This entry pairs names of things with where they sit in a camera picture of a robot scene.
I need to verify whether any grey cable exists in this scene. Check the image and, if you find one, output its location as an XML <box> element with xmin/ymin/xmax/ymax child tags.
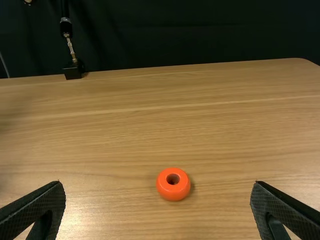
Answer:
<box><xmin>0</xmin><ymin>51</ymin><xmax>11</xmax><ymax>79</ymax></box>

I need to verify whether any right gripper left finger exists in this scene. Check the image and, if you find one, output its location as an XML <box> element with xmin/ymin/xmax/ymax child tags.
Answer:
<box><xmin>0</xmin><ymin>180</ymin><xmax>67</xmax><ymax>240</ymax></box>

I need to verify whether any black clamp stand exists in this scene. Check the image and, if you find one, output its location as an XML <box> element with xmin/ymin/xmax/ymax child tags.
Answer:
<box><xmin>59</xmin><ymin>16</ymin><xmax>85</xmax><ymax>81</ymax></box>

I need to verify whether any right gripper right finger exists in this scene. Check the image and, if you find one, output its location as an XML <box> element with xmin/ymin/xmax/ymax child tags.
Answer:
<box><xmin>250</xmin><ymin>180</ymin><xmax>320</xmax><ymax>240</ymax></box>

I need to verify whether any orange ring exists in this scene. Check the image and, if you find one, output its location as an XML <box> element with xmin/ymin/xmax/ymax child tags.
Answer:
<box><xmin>155</xmin><ymin>167</ymin><xmax>192</xmax><ymax>202</ymax></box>

